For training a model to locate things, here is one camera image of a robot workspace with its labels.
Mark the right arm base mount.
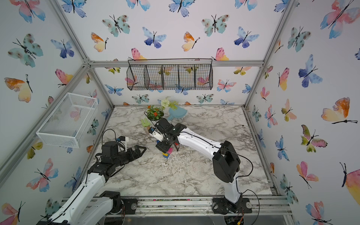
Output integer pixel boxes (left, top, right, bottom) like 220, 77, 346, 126
212, 197, 252, 215

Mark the black wire wall basket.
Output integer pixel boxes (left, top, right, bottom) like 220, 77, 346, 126
126, 58, 213, 91

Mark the green toy rake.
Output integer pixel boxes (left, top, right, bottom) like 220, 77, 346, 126
141, 118, 152, 131

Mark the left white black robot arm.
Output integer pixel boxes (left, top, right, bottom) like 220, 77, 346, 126
38, 141, 147, 225

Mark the teal whale shaped dish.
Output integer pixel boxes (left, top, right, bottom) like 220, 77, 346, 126
167, 106, 188, 121

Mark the white mesh wall basket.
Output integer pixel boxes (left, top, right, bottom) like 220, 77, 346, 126
36, 92, 98, 148

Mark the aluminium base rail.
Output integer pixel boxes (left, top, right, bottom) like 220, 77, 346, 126
57, 196, 293, 218

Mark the white pot with flowers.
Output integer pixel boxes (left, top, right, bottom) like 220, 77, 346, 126
144, 97, 179, 121

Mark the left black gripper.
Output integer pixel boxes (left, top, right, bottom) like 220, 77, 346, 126
113, 145, 146, 167

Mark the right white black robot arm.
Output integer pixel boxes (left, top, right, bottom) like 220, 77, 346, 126
148, 118, 241, 203

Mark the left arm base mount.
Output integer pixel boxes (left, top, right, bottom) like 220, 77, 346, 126
108, 198, 138, 216

